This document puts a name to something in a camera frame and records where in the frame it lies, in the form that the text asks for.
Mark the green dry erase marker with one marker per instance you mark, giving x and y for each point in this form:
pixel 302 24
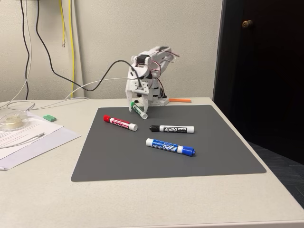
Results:
pixel 139 111

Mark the red dry erase marker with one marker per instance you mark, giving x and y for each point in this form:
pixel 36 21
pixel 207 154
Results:
pixel 118 123

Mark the black dry erase marker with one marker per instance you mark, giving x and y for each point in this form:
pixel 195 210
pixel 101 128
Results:
pixel 173 129

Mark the blue dry erase marker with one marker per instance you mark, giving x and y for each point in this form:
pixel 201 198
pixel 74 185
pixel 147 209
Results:
pixel 166 146

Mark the orange flat strip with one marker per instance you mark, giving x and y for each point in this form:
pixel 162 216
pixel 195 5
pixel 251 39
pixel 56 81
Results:
pixel 180 100

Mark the grey rubber mat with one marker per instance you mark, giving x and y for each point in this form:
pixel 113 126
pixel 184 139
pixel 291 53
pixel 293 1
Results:
pixel 142 166

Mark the small green plastic piece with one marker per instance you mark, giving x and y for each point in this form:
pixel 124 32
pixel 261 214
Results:
pixel 50 117

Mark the blank white paper sheet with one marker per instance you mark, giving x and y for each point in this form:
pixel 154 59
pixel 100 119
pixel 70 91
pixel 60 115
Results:
pixel 54 142

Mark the printed white paper sheet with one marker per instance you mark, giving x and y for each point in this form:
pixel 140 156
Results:
pixel 35 129

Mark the brass door knob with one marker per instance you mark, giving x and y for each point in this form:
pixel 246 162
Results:
pixel 247 23

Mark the clear tape dispenser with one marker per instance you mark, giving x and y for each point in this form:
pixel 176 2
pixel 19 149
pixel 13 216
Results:
pixel 12 122

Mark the dark door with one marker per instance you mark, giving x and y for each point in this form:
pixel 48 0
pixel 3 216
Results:
pixel 273 71

